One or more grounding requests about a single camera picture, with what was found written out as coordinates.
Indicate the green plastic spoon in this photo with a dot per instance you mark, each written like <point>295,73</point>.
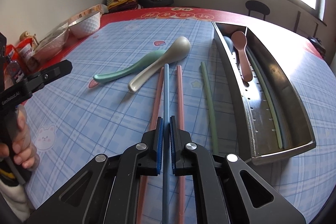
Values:
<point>139,65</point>

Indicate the pile of yellow clothes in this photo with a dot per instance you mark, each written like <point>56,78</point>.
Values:
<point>121,5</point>

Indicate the white textured bowl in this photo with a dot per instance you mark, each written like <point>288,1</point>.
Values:
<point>86,25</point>

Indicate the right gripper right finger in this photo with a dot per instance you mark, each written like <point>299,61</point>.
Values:
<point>227,190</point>

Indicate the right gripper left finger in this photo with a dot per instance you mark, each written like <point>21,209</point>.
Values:
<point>106,189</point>

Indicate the beige plastic spoon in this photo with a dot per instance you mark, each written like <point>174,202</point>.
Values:
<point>180,48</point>

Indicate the stainless steel utensil tray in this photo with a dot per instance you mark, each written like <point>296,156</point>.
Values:
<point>271,121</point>

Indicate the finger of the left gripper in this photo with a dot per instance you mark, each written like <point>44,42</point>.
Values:
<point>48,75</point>

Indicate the plastic-wrapped pink bowl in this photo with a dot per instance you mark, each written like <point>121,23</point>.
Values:
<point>51,45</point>

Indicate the green chopstick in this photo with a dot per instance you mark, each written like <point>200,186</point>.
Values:
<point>262,80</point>
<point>213,125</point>

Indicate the black chair with clothes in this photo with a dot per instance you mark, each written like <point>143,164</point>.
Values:
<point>155,3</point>

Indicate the snack jar red label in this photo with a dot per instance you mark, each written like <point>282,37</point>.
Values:
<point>20,61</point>

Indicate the pink plastic spoon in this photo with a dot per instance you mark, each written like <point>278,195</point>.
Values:
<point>240,42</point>

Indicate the dark folding stand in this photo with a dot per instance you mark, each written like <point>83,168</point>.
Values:
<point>305,26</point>

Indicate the black round stool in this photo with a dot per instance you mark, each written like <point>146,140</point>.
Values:
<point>257,6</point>

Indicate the blue chopstick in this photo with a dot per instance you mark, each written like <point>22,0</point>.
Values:
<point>166,147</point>

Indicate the blue plastic spoon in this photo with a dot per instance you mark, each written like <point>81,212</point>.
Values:
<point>229,43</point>

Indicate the red printed tablecloth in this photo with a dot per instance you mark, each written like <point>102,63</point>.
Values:
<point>126,36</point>

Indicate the pink chopstick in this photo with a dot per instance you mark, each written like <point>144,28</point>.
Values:
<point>153,122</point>
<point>181,122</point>

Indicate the left hand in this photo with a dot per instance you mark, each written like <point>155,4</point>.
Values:
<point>25,152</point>

